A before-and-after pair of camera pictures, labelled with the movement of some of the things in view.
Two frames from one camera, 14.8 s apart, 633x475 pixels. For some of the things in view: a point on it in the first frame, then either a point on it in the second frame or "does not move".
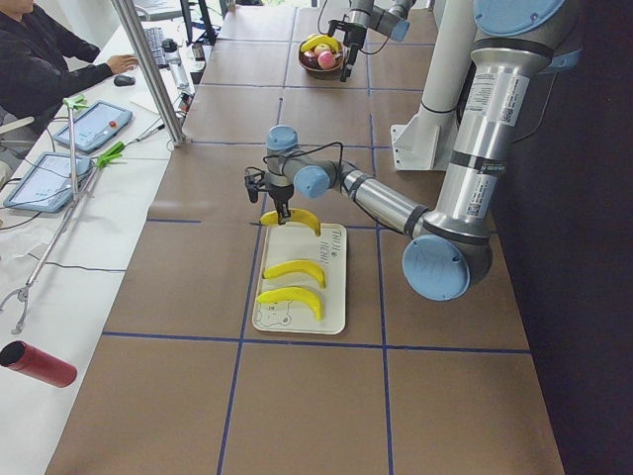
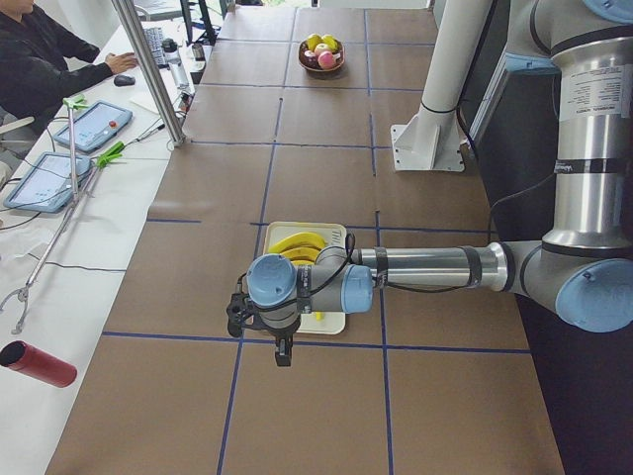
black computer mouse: [124, 80] does not move
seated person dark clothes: [43, 65] does not move
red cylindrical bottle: [28, 359] does not move
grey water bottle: [170, 50] does not move
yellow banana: [320, 40] to [299, 238]
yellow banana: [295, 214] to [302, 253]
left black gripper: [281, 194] to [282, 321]
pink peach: [325, 59] does not move
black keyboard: [155, 40] does not move
